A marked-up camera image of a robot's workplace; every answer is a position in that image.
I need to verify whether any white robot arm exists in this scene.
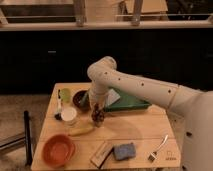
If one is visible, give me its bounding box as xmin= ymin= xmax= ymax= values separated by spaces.
xmin=87 ymin=56 xmax=213 ymax=171

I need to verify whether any white cup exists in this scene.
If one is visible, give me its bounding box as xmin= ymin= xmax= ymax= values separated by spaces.
xmin=61 ymin=107 xmax=77 ymax=124

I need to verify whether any green cup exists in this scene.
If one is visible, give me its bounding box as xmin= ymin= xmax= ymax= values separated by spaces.
xmin=59 ymin=88 xmax=71 ymax=103

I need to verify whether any white paper sheet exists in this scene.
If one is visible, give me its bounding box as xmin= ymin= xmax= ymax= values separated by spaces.
xmin=105 ymin=89 xmax=120 ymax=106

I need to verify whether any dark brown bowl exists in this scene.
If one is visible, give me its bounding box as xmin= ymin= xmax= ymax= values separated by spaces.
xmin=73 ymin=90 xmax=90 ymax=111

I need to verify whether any yellow banana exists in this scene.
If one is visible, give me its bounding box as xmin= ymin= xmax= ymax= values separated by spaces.
xmin=69 ymin=125 xmax=94 ymax=136

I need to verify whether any green tray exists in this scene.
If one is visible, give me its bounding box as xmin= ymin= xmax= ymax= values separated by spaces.
xmin=104 ymin=88 xmax=151 ymax=112

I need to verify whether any blue sponge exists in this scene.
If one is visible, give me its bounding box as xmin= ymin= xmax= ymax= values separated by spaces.
xmin=114 ymin=143 xmax=136 ymax=161

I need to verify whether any wooden block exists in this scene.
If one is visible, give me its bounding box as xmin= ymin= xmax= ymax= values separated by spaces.
xmin=90 ymin=141 xmax=113 ymax=169

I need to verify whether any orange bowl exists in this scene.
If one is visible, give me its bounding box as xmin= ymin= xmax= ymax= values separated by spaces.
xmin=42 ymin=134 xmax=75 ymax=168

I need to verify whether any black table leg bar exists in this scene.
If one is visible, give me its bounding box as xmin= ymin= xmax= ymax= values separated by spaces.
xmin=24 ymin=111 xmax=33 ymax=166

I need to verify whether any white handled brush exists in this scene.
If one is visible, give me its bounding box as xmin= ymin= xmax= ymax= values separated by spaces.
xmin=54 ymin=89 xmax=62 ymax=120

